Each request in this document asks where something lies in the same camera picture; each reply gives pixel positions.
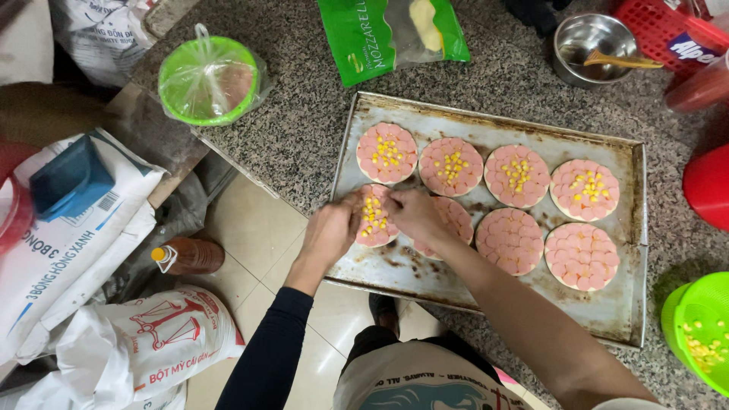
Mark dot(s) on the heap of corn kernels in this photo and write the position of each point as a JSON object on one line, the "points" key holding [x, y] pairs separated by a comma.
{"points": [[706, 347]]}

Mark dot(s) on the white printed apron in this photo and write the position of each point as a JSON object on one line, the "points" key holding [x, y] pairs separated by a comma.
{"points": [[410, 381]]}

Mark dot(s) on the worn metal baking tray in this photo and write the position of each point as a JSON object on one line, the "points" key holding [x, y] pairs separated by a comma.
{"points": [[398, 272]]}

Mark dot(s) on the grey plastic bag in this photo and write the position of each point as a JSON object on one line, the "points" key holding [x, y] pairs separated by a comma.
{"points": [[171, 228]]}

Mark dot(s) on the blue plastic box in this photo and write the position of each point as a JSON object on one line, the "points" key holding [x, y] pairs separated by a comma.
{"points": [[71, 179]]}

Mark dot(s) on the green bowl in plastic bag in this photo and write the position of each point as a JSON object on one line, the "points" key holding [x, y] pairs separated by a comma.
{"points": [[208, 79]]}

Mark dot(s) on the red plastic container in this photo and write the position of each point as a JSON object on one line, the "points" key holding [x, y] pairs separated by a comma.
{"points": [[709, 188]]}

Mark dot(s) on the steel bowl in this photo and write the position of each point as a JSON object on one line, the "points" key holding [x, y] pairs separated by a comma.
{"points": [[575, 40]]}

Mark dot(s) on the red plastic basket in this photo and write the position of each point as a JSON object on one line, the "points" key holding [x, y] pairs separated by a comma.
{"points": [[646, 23]]}

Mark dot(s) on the green plastic colander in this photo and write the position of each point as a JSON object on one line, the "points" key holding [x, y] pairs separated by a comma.
{"points": [[680, 319]]}

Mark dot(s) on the person's left fingers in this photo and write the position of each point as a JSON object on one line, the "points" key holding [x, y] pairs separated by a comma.
{"points": [[354, 204]]}

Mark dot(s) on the black trousers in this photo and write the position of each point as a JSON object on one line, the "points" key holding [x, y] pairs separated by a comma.
{"points": [[370, 339]]}

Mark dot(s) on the black shoe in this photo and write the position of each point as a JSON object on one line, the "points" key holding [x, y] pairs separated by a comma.
{"points": [[383, 310]]}

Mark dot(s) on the person's left hand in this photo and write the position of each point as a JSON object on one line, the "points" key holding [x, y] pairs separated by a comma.
{"points": [[327, 233]]}

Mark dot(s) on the white sack with red scale print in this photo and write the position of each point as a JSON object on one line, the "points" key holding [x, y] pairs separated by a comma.
{"points": [[165, 341]]}

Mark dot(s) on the white sugar sack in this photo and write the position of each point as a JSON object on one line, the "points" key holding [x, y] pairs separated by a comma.
{"points": [[97, 40]]}

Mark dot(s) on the red sauce bottle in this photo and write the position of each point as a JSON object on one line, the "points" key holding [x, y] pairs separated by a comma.
{"points": [[700, 88]]}

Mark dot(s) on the person's right hand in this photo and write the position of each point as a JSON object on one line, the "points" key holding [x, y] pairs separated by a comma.
{"points": [[421, 219]]}

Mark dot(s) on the green cheese bag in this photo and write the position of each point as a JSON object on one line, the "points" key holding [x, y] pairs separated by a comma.
{"points": [[356, 40]]}

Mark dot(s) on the brown bottle with yellow cap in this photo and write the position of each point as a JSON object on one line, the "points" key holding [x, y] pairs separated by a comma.
{"points": [[193, 256]]}

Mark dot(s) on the brown wooden board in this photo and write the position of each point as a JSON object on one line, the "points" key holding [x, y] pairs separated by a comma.
{"points": [[154, 136]]}

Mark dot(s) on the white sack with blue print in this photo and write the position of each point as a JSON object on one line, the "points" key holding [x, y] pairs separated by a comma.
{"points": [[62, 256]]}

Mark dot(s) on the rows of mini sausage pizzas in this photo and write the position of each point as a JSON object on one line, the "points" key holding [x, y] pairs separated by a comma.
{"points": [[512, 242]]}

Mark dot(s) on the person's right fingers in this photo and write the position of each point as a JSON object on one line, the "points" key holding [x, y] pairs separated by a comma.
{"points": [[397, 200]]}

